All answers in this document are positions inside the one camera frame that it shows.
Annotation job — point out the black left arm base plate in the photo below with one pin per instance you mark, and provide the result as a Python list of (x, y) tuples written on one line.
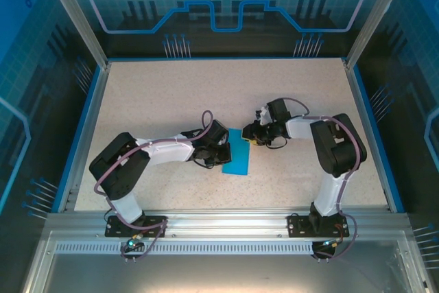
[(157, 221)]

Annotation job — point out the aluminium frame beam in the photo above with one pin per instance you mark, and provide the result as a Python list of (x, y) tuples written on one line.
[(226, 221)]

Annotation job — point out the blue cloth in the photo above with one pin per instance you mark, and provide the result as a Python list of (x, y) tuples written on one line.
[(236, 155)]

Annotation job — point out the side frame rail blue trim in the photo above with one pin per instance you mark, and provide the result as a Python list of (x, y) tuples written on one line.
[(374, 138), (86, 128)]

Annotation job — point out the aluminium frame post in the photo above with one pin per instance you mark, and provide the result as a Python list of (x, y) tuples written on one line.
[(374, 15), (75, 15)]

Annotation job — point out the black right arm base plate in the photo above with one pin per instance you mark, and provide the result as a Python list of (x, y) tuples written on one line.
[(296, 226)]

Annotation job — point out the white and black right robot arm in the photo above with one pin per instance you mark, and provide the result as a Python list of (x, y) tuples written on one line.
[(302, 127)]

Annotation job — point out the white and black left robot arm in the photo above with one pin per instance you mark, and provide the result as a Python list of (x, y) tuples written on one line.
[(164, 150)]

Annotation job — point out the silver metal sheet panel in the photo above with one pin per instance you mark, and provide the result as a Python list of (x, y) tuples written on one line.
[(223, 276)]

